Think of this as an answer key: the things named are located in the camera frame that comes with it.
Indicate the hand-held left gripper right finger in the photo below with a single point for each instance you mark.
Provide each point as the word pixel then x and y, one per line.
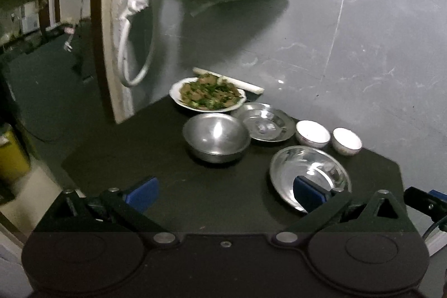
pixel 307 195

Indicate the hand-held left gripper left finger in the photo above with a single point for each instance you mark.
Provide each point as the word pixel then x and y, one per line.
pixel 143 195

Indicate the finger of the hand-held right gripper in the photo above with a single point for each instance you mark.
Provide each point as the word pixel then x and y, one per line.
pixel 419 200

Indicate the plain stainless steel plate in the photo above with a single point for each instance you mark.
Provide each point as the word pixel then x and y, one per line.
pixel 307 162

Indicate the small white ceramic bowl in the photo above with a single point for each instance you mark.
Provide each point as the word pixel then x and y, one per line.
pixel 312 134
pixel 346 141

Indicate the stainless steel plate with sticker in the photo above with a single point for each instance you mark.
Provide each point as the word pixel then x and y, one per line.
pixel 265 125

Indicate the deep stainless steel bowl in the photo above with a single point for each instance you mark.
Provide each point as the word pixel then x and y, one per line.
pixel 216 141

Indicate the white plate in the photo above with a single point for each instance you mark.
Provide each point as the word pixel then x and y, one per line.
pixel 177 99

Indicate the cardboard box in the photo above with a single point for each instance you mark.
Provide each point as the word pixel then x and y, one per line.
pixel 38 186

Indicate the white leek stalk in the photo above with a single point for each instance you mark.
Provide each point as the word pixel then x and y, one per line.
pixel 251 87

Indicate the stir-fried meat and greens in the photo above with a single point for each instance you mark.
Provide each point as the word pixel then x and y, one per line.
pixel 209 92

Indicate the yellow container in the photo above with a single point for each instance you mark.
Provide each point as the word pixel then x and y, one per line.
pixel 12 158

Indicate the wooden board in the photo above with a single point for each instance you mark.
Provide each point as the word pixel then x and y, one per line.
pixel 104 39

